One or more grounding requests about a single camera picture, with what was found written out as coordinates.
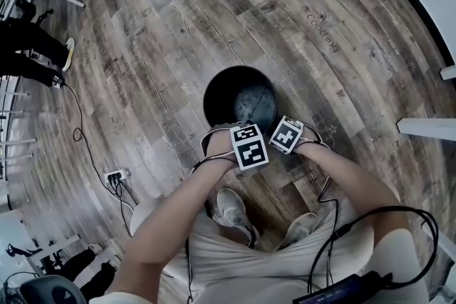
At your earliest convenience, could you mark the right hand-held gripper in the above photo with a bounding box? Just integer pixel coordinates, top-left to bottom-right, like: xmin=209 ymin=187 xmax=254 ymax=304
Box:
xmin=267 ymin=115 xmax=305 ymax=155

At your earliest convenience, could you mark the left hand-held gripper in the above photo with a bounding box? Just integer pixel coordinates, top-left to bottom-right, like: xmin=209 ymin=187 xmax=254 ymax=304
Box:
xmin=229 ymin=121 xmax=271 ymax=172

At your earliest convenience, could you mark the black round bin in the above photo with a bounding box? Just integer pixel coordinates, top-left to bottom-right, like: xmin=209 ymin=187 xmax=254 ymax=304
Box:
xmin=202 ymin=65 xmax=279 ymax=135

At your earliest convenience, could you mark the person's right forearm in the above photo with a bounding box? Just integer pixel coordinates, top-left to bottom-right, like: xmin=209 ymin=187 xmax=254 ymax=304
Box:
xmin=294 ymin=142 xmax=404 ymax=243

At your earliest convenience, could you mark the person's left forearm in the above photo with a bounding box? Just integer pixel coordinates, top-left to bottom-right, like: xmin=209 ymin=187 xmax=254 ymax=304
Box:
xmin=113 ymin=149 xmax=240 ymax=296

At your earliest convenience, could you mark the person's right hand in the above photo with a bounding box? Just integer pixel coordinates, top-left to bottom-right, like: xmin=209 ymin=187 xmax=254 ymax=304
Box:
xmin=293 ymin=133 xmax=326 ymax=154

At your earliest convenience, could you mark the person's left hand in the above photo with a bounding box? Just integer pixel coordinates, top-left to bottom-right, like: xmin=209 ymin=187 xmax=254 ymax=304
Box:
xmin=204 ymin=129 xmax=239 ymax=164

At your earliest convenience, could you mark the person's left light shoe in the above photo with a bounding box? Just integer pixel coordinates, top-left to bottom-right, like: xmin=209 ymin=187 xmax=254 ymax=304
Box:
xmin=212 ymin=187 xmax=260 ymax=248

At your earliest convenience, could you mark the person's light shoe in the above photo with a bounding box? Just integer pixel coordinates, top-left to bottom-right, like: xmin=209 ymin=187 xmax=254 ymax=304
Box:
xmin=276 ymin=211 xmax=321 ymax=251
xmin=212 ymin=187 xmax=260 ymax=248

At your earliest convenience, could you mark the person's right light shoe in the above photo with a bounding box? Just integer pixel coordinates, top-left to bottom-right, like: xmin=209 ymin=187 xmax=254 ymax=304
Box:
xmin=276 ymin=211 xmax=321 ymax=251

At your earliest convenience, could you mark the person in beige clothes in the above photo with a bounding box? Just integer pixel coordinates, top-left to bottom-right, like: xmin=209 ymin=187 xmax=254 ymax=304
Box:
xmin=88 ymin=184 xmax=431 ymax=304

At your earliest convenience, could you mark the white power strip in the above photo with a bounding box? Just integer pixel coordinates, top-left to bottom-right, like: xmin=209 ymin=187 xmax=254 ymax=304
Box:
xmin=103 ymin=168 xmax=130 ymax=187

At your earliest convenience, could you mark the black chest device with screen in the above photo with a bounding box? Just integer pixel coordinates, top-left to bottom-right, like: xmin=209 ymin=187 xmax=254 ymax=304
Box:
xmin=291 ymin=270 xmax=393 ymax=304

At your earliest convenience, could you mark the white desk with legs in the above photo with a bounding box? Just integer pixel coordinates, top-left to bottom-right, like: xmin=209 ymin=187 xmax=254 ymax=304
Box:
xmin=0 ymin=90 xmax=37 ymax=169

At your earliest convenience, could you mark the black office chair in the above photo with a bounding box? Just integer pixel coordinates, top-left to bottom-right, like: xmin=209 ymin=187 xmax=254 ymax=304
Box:
xmin=13 ymin=0 xmax=55 ymax=26

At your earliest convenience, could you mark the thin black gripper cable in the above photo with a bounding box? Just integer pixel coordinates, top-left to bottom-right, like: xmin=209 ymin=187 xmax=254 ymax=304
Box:
xmin=183 ymin=150 xmax=239 ymax=304
xmin=316 ymin=177 xmax=342 ymax=236

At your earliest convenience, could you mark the thick black device cable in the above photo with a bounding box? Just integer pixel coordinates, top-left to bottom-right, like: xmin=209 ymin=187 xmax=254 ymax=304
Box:
xmin=307 ymin=205 xmax=440 ymax=293

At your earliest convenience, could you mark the black cable with adapter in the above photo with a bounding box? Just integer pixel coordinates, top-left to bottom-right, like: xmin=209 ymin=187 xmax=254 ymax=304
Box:
xmin=113 ymin=182 xmax=140 ymax=239

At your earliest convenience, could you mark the long black floor cable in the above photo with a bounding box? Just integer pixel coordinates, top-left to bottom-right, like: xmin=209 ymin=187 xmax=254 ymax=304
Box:
xmin=61 ymin=80 xmax=110 ymax=187

